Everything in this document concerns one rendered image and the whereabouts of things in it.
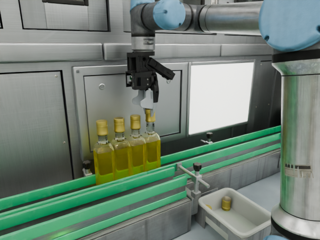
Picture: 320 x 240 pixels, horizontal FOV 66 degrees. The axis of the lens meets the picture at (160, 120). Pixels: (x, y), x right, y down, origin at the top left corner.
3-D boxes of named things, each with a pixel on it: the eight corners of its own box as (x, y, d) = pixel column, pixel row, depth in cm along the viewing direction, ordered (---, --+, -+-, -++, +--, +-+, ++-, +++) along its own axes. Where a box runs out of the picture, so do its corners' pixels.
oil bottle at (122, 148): (126, 188, 91) (124, 134, 85) (133, 195, 86) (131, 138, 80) (112, 192, 88) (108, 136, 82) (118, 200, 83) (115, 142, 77)
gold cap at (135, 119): (138, 125, 85) (137, 113, 84) (142, 128, 82) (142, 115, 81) (128, 127, 84) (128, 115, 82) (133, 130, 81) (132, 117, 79)
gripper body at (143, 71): (125, 88, 82) (124, 51, 78) (148, 86, 86) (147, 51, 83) (135, 92, 76) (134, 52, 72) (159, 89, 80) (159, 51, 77)
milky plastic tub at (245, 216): (226, 204, 102) (228, 185, 99) (275, 238, 84) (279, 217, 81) (194, 218, 93) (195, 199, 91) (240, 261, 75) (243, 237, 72)
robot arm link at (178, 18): (196, -1, 66) (171, 5, 75) (164, -6, 60) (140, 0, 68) (195, 30, 68) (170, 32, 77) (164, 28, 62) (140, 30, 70)
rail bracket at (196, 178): (181, 181, 95) (181, 151, 91) (211, 204, 81) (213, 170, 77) (174, 183, 93) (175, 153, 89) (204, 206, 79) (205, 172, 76)
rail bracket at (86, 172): (91, 187, 92) (88, 154, 88) (96, 196, 86) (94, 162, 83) (80, 190, 90) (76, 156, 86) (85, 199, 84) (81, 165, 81)
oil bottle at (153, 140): (153, 179, 97) (153, 127, 91) (161, 185, 92) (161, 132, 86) (141, 183, 94) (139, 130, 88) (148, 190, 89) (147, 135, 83)
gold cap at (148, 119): (152, 118, 88) (152, 106, 87) (157, 121, 85) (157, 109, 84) (143, 120, 86) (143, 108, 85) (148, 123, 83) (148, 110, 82)
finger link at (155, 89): (148, 102, 82) (145, 76, 81) (153, 102, 83) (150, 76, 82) (155, 103, 78) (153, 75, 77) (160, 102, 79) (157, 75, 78)
